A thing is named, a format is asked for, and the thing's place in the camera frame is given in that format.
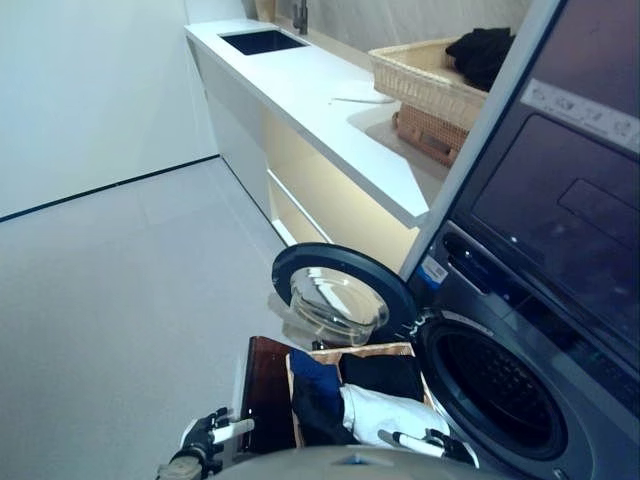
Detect blue barcode sticker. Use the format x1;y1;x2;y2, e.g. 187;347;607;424
418;257;449;286

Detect white counter cabinet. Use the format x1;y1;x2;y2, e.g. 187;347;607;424
183;20;431;261

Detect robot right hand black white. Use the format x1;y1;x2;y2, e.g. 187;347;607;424
378;428;479;466

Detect dark tall faucet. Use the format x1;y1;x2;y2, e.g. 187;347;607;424
292;0;310;35

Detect light wicker basket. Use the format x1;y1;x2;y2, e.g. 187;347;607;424
368;35;516;117

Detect small brown wicker basket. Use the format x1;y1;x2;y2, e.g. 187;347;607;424
392;103;471;169

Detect round glass washing machine door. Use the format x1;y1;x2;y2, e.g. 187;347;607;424
272;242;419;351

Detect robot grey torso and legs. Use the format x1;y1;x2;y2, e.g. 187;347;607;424
219;446;481;480

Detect black inset sink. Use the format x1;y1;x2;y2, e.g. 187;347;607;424
217;28;312;57

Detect black cloth in light basket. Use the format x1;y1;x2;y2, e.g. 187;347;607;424
444;27;516;94

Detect dark brown tray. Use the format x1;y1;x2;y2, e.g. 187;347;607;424
238;335;301;456

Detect navy blue garment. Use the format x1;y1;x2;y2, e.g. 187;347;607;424
288;348;371;446

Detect white garment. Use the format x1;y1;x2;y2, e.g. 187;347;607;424
339;382;451;449

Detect thin white stick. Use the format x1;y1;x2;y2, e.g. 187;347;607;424
329;95;396;105

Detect robot left hand black white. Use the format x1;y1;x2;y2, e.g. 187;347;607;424
179;407;255;459

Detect black garment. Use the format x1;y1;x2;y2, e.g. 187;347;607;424
342;352;426;404

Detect white pictogram sticker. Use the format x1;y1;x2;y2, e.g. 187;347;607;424
519;77;640;151

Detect brown wicker laundry basket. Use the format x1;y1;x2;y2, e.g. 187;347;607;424
284;342;441;449

